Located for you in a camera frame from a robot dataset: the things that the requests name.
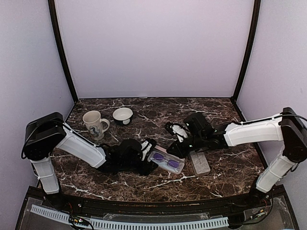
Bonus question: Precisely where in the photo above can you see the clear purple lens sunglasses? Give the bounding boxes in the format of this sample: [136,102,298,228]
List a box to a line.
[151,151,184,173]

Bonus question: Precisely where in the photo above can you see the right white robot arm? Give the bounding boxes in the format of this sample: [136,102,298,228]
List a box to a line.
[165,107,307,208]

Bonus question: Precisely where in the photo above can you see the white slotted cable duct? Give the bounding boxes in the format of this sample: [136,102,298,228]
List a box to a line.
[30,205,229,230]

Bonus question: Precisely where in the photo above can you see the small circuit board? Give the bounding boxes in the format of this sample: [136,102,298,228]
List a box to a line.
[68,215,89,226]

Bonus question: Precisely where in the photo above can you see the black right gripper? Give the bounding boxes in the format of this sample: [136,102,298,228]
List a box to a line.
[166,133,206,159]

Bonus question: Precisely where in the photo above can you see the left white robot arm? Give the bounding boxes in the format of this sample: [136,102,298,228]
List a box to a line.
[21,112,158,209]

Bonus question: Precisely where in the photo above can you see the black frame post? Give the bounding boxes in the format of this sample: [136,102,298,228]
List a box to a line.
[47,0,79,103]
[231,0,261,104]

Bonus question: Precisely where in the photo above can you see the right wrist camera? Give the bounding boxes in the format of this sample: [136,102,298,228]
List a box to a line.
[165,122,188,142]

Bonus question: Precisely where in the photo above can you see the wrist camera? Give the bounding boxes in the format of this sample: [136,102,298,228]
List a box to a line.
[165,122,188,142]
[141,138,157,161]

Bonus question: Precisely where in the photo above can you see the black frame left post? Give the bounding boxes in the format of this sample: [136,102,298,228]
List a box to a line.
[47,0,79,103]

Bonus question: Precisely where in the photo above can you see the black front table rail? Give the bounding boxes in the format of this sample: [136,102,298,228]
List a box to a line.
[52,194,252,216]

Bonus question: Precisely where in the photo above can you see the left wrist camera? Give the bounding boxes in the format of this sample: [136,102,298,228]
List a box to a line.
[141,138,157,161]

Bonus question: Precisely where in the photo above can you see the black frame right post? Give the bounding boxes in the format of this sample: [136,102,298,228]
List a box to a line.
[231,0,261,104]

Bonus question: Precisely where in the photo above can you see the grey case teal lining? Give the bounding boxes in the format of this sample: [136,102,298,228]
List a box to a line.
[189,151,211,176]

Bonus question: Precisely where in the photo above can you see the pink glasses case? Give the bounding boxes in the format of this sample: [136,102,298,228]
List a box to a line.
[148,146,185,174]

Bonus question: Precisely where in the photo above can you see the beige ceramic mug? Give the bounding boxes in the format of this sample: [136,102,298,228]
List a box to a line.
[83,110,110,140]

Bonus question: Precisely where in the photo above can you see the white bowl dark exterior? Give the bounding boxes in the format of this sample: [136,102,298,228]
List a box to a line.
[112,107,133,126]

